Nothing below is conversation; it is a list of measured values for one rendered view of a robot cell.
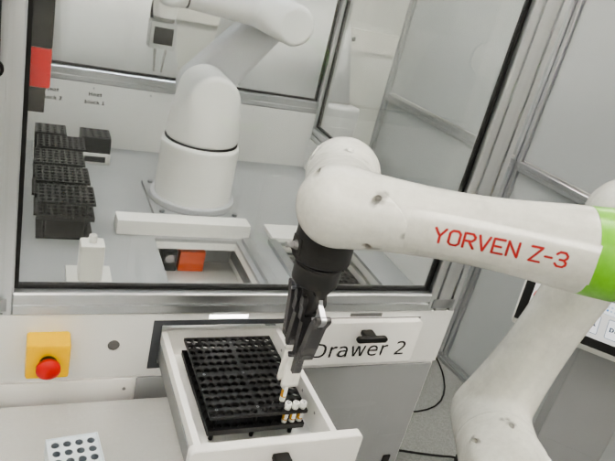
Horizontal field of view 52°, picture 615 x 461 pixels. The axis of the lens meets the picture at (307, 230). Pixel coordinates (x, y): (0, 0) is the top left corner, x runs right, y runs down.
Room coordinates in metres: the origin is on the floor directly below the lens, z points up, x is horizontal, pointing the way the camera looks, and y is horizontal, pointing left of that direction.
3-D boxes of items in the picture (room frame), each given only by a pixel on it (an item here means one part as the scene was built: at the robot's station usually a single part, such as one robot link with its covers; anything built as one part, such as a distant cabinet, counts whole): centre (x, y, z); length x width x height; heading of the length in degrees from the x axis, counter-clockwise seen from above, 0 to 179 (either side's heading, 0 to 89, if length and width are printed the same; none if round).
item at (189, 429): (0.96, 0.05, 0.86); 0.40 x 0.26 x 0.06; 27
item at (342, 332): (1.20, -0.18, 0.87); 0.29 x 0.02 x 0.11; 117
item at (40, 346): (0.89, 0.39, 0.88); 0.07 x 0.05 x 0.07; 117
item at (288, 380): (0.87, -0.03, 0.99); 0.03 x 0.01 x 0.07; 117
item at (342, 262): (0.88, -0.03, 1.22); 0.12 x 0.09 x 0.06; 117
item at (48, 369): (0.86, 0.38, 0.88); 0.04 x 0.03 x 0.04; 117
